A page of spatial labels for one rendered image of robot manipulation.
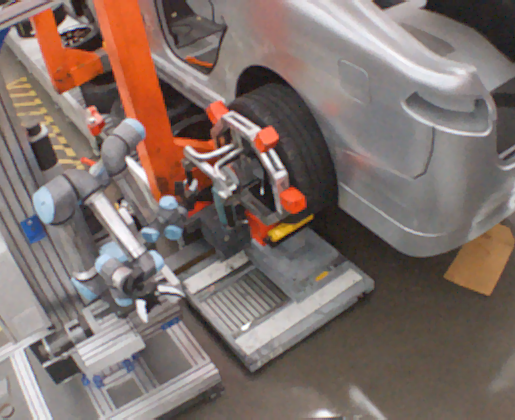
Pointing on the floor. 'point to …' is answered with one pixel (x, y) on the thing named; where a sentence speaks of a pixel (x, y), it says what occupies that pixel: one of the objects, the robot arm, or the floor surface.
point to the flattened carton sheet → (482, 260)
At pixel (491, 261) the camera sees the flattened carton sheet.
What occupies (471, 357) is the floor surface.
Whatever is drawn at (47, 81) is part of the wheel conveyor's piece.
